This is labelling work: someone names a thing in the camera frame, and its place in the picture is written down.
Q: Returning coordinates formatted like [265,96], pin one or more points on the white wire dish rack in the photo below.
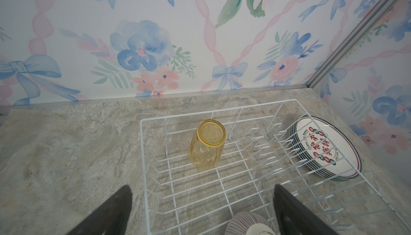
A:
[181,199]

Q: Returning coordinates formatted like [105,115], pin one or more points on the right aluminium corner post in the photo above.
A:
[375,15]

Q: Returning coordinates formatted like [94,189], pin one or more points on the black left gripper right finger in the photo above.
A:
[294,218]

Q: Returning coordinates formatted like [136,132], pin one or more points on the white ceramic bowl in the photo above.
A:
[248,223]

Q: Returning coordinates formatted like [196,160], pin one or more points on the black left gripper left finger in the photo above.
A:
[110,218]

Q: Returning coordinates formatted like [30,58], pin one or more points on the green banded rim plate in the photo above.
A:
[321,159]

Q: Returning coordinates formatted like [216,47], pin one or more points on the yellow glass cup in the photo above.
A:
[207,144]

